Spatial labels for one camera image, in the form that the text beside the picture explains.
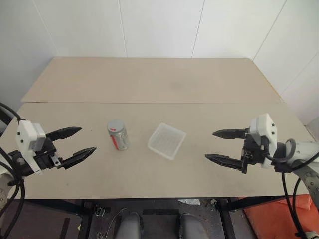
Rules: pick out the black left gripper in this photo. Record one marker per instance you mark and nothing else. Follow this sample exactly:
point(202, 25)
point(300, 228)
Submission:
point(46, 158)

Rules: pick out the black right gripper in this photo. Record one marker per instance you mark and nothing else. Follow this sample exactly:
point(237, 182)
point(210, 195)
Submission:
point(253, 154)

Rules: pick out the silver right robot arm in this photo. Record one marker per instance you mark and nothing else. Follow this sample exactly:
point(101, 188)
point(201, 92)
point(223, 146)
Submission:
point(305, 152)

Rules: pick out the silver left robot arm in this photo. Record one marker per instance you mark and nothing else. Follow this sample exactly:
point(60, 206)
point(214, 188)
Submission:
point(23, 164)

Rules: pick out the white lid with red label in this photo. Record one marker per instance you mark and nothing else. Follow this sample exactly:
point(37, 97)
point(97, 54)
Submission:
point(115, 125)

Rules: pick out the clear plastic tray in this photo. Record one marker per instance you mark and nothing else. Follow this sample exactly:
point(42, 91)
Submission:
point(166, 141)

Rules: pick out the crumpled white scrap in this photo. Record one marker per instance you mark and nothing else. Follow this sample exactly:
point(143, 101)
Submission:
point(189, 201)

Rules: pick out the orange cloth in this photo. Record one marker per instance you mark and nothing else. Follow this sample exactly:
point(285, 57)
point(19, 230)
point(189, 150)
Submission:
point(269, 219)

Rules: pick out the dark rounded grey shape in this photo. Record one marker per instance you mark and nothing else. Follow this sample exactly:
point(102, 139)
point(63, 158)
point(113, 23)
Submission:
point(190, 226)
point(129, 226)

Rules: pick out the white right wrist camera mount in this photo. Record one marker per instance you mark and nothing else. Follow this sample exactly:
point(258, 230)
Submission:
point(264, 124)

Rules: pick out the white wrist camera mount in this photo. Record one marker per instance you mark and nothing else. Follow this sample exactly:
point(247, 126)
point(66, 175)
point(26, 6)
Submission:
point(26, 134)
point(264, 124)

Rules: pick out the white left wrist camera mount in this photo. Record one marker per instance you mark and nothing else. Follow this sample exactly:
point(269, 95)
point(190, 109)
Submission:
point(26, 134)

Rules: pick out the small metal bracket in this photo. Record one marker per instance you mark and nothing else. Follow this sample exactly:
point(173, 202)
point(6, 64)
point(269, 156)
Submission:
point(101, 211)

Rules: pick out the black metal table frame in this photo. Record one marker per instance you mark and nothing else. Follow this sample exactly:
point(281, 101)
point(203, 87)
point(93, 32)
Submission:
point(86, 224)

